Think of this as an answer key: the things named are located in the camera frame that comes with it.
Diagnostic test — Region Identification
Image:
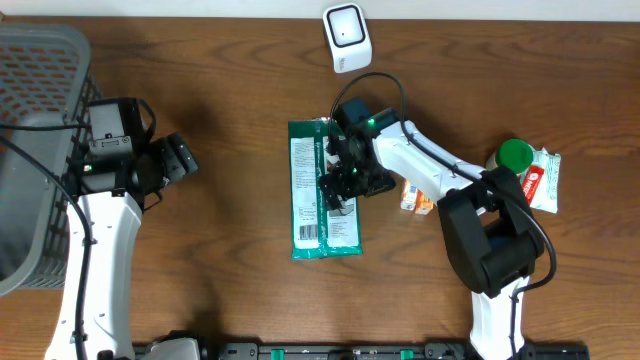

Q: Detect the grey plastic mesh basket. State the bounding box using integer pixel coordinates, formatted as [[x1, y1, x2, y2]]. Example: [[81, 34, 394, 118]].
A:
[[1, 24, 101, 295]]

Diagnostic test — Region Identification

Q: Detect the white barcode scanner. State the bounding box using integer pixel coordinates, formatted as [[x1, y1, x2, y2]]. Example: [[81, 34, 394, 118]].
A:
[[322, 2, 373, 74]]

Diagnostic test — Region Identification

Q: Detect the red adhesive tube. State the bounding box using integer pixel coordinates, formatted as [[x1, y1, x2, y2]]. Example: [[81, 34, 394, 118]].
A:
[[522, 165, 545, 204]]

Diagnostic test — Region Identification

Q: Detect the green-lidded small jar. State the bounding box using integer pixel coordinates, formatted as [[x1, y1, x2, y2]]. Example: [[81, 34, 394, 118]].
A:
[[486, 138, 534, 175]]

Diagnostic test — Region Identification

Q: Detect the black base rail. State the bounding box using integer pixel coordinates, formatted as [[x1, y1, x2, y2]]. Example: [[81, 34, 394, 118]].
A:
[[132, 328, 591, 360]]

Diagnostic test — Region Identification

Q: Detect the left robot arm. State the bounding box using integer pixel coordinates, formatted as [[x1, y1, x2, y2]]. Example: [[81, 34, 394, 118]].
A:
[[45, 133, 199, 359]]

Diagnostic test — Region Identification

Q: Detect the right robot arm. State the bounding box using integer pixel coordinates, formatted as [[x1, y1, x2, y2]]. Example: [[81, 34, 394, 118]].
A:
[[319, 108, 548, 359]]

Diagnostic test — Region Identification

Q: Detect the mint green wipes pack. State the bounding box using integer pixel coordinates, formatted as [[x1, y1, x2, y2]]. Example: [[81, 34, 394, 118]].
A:
[[529, 148, 561, 214]]

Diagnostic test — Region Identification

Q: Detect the green 3M adhesive package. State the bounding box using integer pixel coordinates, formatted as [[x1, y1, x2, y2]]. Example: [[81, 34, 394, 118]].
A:
[[288, 119, 363, 260]]

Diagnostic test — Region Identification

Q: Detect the orange tissue pack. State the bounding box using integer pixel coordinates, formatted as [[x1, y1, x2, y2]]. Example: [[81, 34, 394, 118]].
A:
[[414, 191, 435, 215], [400, 180, 418, 211]]

